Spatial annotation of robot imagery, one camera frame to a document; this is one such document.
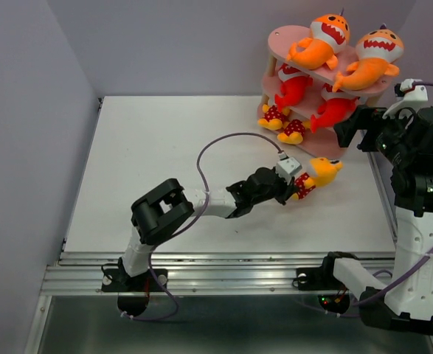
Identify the yellow plush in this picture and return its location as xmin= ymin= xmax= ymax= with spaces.
xmin=257 ymin=104 xmax=291 ymax=131
xmin=277 ymin=119 xmax=311 ymax=145
xmin=292 ymin=157 xmax=344 ymax=200

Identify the orange shark plush back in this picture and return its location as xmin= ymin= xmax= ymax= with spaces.
xmin=332 ymin=24 xmax=404 ymax=92

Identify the orange shark plush facing camera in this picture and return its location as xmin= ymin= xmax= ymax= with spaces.
xmin=285 ymin=8 xmax=350 ymax=70

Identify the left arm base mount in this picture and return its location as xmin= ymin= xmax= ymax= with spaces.
xmin=100 ymin=266 xmax=167 ymax=318

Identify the red shark plush front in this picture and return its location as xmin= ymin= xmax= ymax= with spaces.
xmin=310 ymin=83 xmax=359 ymax=133

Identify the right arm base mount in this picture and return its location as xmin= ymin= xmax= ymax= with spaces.
xmin=292 ymin=266 xmax=359 ymax=319

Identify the aluminium rail frame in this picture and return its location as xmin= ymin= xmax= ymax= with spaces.
xmin=40 ymin=252 xmax=326 ymax=296

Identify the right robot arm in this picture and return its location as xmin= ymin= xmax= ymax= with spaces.
xmin=319 ymin=105 xmax=433 ymax=336

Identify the pink three-tier shelf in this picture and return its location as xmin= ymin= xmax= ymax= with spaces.
xmin=257 ymin=25 xmax=392 ymax=159

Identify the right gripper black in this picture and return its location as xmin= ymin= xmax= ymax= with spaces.
xmin=333 ymin=104 xmax=418 ymax=168

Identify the red shark plush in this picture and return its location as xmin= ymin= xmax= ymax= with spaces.
xmin=274 ymin=63 xmax=313 ymax=112
xmin=310 ymin=83 xmax=359 ymax=133

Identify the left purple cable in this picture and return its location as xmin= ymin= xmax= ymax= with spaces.
xmin=119 ymin=132 xmax=287 ymax=321

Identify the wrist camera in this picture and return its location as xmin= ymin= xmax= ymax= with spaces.
xmin=382 ymin=79 xmax=429 ymax=119
xmin=275 ymin=157 xmax=302 ymax=183

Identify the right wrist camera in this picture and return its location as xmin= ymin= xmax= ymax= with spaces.
xmin=382 ymin=79 xmax=429 ymax=119

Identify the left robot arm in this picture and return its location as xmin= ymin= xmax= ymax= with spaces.
xmin=101 ymin=167 xmax=299 ymax=293

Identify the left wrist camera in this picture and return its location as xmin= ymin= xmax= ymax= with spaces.
xmin=275 ymin=157 xmax=302 ymax=183

